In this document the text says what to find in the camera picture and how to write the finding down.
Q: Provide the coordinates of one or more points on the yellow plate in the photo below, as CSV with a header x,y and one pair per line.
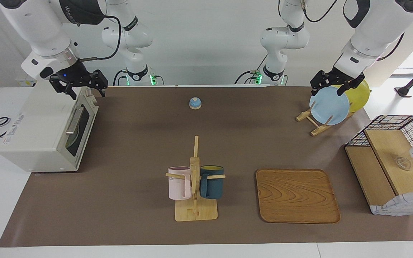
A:
x,y
359,96

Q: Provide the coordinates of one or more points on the dark blue mug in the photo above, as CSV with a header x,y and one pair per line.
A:
x,y
213,184

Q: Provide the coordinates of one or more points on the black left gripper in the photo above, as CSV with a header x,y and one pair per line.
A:
x,y
335,79

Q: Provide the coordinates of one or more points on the wooden plate rack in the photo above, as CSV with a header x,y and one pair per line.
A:
x,y
316,129

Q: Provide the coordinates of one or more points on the pink mug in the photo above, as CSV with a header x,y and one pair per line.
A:
x,y
177,184

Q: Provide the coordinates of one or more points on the small clear glass cup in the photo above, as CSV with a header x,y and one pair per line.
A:
x,y
403,163

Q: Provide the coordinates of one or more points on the wooden mug rack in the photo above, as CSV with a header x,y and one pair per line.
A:
x,y
194,211

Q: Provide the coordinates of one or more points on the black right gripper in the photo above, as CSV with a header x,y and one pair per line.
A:
x,y
72,73

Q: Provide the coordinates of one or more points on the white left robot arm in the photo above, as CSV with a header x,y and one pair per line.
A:
x,y
375,28

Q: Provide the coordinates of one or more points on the brown table mat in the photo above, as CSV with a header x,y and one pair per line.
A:
x,y
120,161

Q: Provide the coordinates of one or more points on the blue service bell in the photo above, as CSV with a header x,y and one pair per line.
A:
x,y
195,103

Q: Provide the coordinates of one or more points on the brown wooden tray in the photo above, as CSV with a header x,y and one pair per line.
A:
x,y
296,197

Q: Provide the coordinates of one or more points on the light blue plate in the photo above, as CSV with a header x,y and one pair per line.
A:
x,y
328,107

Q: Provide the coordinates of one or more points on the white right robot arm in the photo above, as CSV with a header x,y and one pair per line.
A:
x,y
38,25

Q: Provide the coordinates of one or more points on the beige toaster oven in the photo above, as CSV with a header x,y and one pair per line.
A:
x,y
38,125

